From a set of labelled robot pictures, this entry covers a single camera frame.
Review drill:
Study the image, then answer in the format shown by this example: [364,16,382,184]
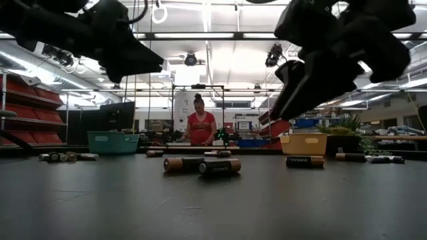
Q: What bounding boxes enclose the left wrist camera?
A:
[98,0,131,26]

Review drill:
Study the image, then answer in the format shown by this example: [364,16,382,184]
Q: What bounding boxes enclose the potted artificial plant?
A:
[316,114,392,157]

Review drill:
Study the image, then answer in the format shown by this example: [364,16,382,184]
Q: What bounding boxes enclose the yellow plastic bin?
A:
[280,133,328,157]

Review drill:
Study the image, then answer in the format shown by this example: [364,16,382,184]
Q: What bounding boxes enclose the teal plastic bin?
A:
[87,131,140,155]

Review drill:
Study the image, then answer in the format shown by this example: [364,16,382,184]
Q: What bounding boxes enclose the wooden bench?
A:
[365,135,427,141]

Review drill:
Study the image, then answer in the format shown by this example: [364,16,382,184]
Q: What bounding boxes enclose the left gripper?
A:
[78,19,165,85]

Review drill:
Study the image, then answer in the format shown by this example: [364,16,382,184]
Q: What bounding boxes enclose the silver ventilation duct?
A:
[0,49,89,91]

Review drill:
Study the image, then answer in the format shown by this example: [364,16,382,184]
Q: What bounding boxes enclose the blue storage bin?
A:
[237,139,270,149]

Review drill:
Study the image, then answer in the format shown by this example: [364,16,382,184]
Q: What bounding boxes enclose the shelf rack with red bins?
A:
[0,71,67,149]

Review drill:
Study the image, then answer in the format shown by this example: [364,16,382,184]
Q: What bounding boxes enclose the black overhead frame bar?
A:
[0,31,427,41]

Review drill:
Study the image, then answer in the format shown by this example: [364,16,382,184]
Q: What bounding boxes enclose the person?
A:
[181,93,218,147]

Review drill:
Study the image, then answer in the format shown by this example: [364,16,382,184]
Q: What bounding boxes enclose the blue shelf bin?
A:
[294,117,320,129]

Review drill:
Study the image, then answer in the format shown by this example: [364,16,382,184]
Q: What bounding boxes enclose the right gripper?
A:
[283,19,412,119]

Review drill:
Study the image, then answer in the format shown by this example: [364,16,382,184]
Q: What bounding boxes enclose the framed white sign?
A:
[236,120,254,132]

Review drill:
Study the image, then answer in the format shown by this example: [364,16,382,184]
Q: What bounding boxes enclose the round black ceiling camera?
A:
[184,52,198,67]

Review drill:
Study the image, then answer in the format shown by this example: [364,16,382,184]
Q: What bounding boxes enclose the white column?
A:
[173,91,200,133]

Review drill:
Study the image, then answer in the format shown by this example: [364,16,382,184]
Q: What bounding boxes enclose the tilted red bin rack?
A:
[258,109,293,150]

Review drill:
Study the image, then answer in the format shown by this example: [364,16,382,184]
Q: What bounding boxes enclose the brown cardboard box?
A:
[145,119,173,133]

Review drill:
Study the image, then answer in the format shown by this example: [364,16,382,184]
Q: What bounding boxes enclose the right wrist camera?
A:
[274,0,338,47]

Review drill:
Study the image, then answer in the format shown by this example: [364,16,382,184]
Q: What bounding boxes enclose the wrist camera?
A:
[274,0,338,47]
[98,0,131,26]

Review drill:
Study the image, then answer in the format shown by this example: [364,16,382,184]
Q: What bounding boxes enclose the black hanging camera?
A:
[265,43,288,68]

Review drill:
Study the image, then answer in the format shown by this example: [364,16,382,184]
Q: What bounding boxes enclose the white hanging ring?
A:
[151,3,169,25]

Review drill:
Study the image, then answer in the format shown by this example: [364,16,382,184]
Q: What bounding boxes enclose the black track spotlights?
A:
[41,45,75,67]

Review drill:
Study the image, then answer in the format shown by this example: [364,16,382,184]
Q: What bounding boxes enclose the black diagonal strut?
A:
[0,129,34,156]

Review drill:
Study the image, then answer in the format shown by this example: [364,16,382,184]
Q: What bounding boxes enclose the black monitor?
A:
[99,101,136,133]

